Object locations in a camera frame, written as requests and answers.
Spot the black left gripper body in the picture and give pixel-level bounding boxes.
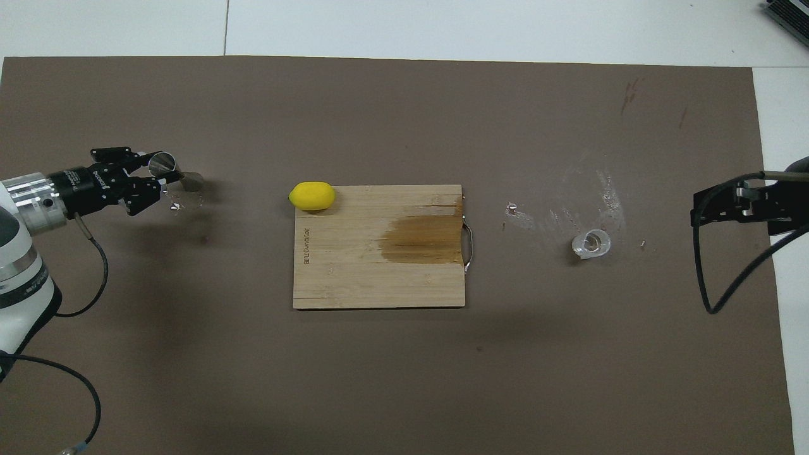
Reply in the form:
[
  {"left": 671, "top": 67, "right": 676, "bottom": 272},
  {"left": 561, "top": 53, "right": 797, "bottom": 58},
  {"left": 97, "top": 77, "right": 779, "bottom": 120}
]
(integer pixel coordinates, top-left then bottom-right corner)
[{"left": 47, "top": 163, "right": 137, "bottom": 216}]

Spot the small clear glass cup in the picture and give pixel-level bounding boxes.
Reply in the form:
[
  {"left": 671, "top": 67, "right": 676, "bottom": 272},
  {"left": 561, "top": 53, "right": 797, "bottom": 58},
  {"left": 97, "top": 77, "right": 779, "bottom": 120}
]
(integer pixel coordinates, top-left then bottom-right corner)
[{"left": 572, "top": 229, "right": 612, "bottom": 261}]

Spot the metal double jigger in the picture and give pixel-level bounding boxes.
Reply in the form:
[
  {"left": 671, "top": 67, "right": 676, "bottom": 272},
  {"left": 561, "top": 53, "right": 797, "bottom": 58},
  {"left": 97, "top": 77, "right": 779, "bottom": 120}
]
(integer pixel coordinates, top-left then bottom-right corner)
[{"left": 149, "top": 152, "right": 205, "bottom": 192}]

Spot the brown table mat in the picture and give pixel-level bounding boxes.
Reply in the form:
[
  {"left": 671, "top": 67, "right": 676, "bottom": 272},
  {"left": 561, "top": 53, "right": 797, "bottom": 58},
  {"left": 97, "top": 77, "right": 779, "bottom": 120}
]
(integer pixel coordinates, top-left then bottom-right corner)
[{"left": 0, "top": 56, "right": 796, "bottom": 455}]

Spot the wooden cutting board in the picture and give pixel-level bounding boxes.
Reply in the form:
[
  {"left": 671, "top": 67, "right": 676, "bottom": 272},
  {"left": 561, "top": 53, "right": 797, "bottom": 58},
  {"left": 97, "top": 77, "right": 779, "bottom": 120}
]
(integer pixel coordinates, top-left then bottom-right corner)
[{"left": 293, "top": 185, "right": 474, "bottom": 310}]

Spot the grey ribbed device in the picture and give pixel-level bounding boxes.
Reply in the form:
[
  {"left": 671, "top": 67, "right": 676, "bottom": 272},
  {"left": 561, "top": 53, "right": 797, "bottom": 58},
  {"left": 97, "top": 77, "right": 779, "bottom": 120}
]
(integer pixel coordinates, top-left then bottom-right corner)
[{"left": 762, "top": 0, "right": 809, "bottom": 33}]

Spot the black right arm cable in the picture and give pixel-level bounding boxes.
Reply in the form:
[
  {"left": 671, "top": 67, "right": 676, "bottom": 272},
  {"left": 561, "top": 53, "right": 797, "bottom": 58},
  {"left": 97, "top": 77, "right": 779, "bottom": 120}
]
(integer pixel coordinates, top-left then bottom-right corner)
[{"left": 693, "top": 171, "right": 809, "bottom": 315}]

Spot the yellow lemon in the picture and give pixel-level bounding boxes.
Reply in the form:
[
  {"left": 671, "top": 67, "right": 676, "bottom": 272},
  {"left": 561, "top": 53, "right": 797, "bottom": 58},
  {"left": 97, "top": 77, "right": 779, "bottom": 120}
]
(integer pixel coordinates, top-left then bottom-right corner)
[{"left": 289, "top": 181, "right": 336, "bottom": 212}]

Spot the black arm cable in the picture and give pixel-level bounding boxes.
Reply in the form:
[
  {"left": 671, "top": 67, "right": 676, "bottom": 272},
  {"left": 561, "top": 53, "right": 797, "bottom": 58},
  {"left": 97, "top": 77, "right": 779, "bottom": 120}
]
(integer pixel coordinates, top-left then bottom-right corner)
[
  {"left": 0, "top": 214, "right": 110, "bottom": 455},
  {"left": 693, "top": 171, "right": 809, "bottom": 315}
]

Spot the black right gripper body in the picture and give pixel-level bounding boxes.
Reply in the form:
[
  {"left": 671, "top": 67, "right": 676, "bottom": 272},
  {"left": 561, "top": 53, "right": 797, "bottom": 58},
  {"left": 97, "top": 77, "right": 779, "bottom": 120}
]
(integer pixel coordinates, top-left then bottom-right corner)
[{"left": 768, "top": 183, "right": 809, "bottom": 236}]

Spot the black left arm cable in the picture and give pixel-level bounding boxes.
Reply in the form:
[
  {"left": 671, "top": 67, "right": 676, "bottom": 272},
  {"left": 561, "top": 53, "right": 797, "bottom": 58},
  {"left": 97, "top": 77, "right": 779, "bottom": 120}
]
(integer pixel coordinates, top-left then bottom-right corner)
[{"left": 0, "top": 214, "right": 110, "bottom": 455}]

